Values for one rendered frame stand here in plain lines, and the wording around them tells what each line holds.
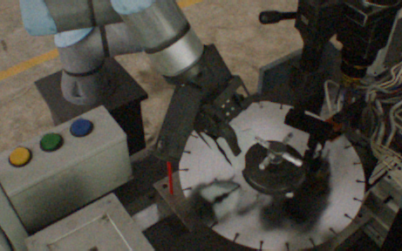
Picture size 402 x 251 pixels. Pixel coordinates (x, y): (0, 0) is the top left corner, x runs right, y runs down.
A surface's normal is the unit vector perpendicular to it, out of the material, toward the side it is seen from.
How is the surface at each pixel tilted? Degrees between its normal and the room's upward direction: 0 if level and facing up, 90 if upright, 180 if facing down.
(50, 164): 0
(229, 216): 0
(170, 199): 0
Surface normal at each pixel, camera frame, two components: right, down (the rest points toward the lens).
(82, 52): 0.25, 0.70
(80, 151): 0.00, -0.69
